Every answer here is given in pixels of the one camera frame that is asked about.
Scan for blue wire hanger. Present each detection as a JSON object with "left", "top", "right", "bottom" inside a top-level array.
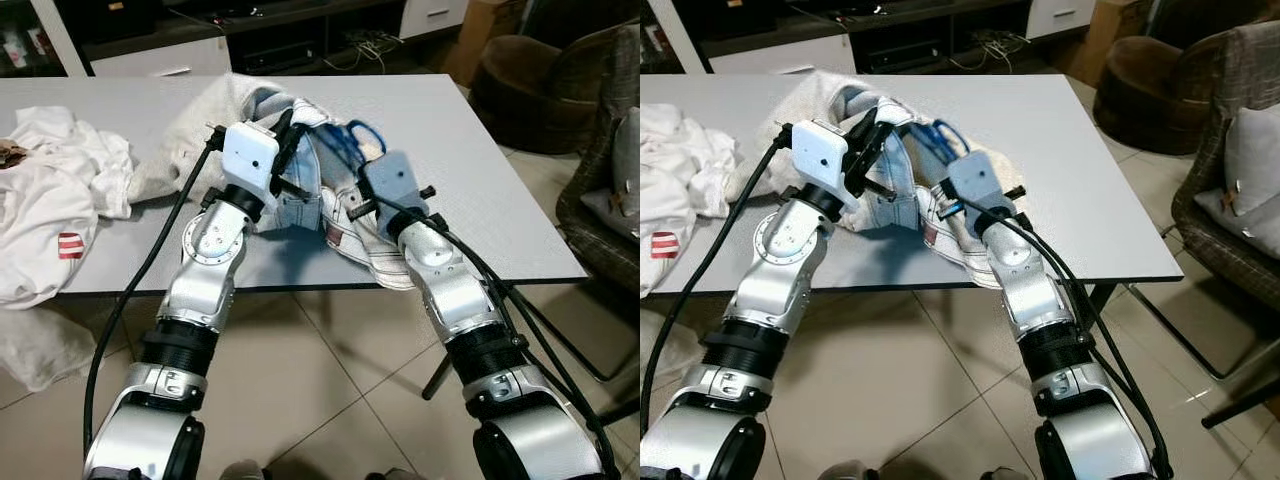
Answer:
[
  {"left": 915, "top": 118, "right": 970, "bottom": 162},
  {"left": 325, "top": 120, "right": 390, "bottom": 167}
]

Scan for black media device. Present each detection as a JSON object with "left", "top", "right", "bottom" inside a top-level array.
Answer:
[
  {"left": 860, "top": 45, "right": 942, "bottom": 77},
  {"left": 245, "top": 45, "right": 322, "bottom": 77}
]

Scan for black TV bench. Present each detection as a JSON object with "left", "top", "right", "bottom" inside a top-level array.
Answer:
[
  {"left": 45, "top": 0, "right": 476, "bottom": 79},
  {"left": 665, "top": 0, "right": 1101, "bottom": 77}
]

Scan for wide white drawer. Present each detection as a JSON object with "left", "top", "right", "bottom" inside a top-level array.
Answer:
[
  {"left": 90, "top": 38, "right": 234, "bottom": 80},
  {"left": 705, "top": 38, "right": 857, "bottom": 77}
]

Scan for brown armchair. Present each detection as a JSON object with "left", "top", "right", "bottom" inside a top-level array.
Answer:
[
  {"left": 1095, "top": 35, "right": 1242, "bottom": 157},
  {"left": 470, "top": 35, "right": 602, "bottom": 152}
]

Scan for tall brown cardboard box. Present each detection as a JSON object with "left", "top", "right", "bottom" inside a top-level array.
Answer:
[
  {"left": 1065, "top": 0, "right": 1152, "bottom": 87},
  {"left": 445, "top": 0, "right": 527, "bottom": 87}
]

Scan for small white drawer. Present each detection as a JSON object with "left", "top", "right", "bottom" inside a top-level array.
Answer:
[
  {"left": 1025, "top": 0, "right": 1097, "bottom": 40},
  {"left": 400, "top": 0, "right": 470, "bottom": 40}
]

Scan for white crumpled garment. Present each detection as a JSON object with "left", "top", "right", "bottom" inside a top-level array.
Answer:
[
  {"left": 15, "top": 105, "right": 137, "bottom": 222},
  {"left": 640, "top": 103, "right": 742, "bottom": 222}
]

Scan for grey woven chair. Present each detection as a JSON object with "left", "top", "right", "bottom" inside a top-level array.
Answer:
[
  {"left": 1170, "top": 20, "right": 1280, "bottom": 312},
  {"left": 555, "top": 25, "right": 641, "bottom": 292}
]

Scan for grey cushion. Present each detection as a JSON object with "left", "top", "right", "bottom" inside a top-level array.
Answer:
[
  {"left": 580, "top": 105, "right": 641, "bottom": 237},
  {"left": 1195, "top": 100, "right": 1280, "bottom": 262}
]

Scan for white cotton garment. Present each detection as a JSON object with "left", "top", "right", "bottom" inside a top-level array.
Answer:
[
  {"left": 0, "top": 165, "right": 112, "bottom": 310},
  {"left": 640, "top": 170, "right": 702, "bottom": 300}
]

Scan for white glass door cabinet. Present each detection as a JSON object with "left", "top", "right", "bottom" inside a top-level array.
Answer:
[
  {"left": 640, "top": 0, "right": 707, "bottom": 74},
  {"left": 0, "top": 0, "right": 92, "bottom": 77}
]

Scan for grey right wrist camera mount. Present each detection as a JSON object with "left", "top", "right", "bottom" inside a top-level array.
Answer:
[
  {"left": 948, "top": 150, "right": 1014, "bottom": 227},
  {"left": 362, "top": 150, "right": 427, "bottom": 222}
]

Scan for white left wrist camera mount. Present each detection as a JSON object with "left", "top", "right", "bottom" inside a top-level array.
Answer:
[
  {"left": 790, "top": 120, "right": 852, "bottom": 212},
  {"left": 222, "top": 122, "right": 282, "bottom": 192}
]

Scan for tangled white wires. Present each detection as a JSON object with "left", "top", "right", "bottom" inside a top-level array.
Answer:
[
  {"left": 325, "top": 30, "right": 402, "bottom": 74},
  {"left": 955, "top": 30, "right": 1027, "bottom": 74}
]

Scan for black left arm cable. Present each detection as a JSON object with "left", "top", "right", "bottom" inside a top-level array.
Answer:
[
  {"left": 83, "top": 128, "right": 227, "bottom": 463},
  {"left": 640, "top": 125, "right": 793, "bottom": 411}
]

